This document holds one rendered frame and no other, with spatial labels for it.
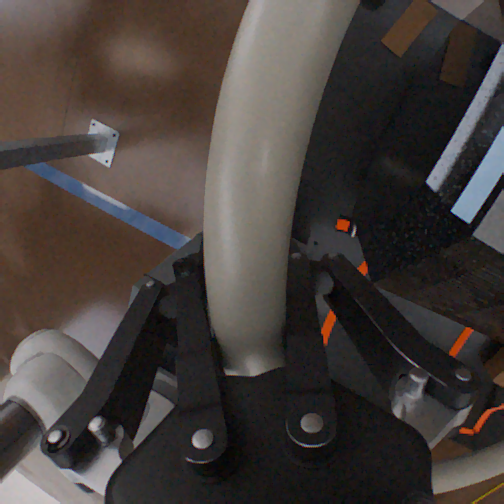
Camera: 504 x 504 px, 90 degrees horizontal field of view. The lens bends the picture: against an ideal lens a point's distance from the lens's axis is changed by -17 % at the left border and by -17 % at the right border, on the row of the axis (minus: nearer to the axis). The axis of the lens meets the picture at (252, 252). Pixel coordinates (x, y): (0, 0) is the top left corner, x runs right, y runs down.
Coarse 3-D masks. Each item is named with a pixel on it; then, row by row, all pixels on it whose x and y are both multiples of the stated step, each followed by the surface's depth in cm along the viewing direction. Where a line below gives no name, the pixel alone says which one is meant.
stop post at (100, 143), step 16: (96, 128) 144; (112, 128) 142; (0, 144) 92; (16, 144) 97; (32, 144) 103; (48, 144) 109; (64, 144) 118; (80, 144) 127; (96, 144) 138; (112, 144) 145; (0, 160) 90; (16, 160) 97; (32, 160) 105; (48, 160) 114
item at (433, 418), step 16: (416, 368) 8; (400, 384) 8; (416, 384) 8; (400, 400) 8; (416, 400) 8; (432, 400) 8; (400, 416) 8; (416, 416) 7; (432, 416) 7; (448, 416) 7; (464, 416) 7; (432, 432) 7; (432, 448) 7
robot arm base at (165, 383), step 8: (160, 368) 67; (160, 376) 66; (168, 376) 66; (176, 376) 67; (160, 384) 65; (168, 384) 65; (176, 384) 66; (160, 392) 63; (168, 392) 64; (176, 392) 65; (176, 400) 63
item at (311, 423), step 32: (288, 256) 16; (288, 288) 13; (288, 320) 11; (288, 352) 9; (320, 352) 9; (288, 384) 8; (320, 384) 8; (288, 416) 7; (320, 416) 6; (320, 448) 6
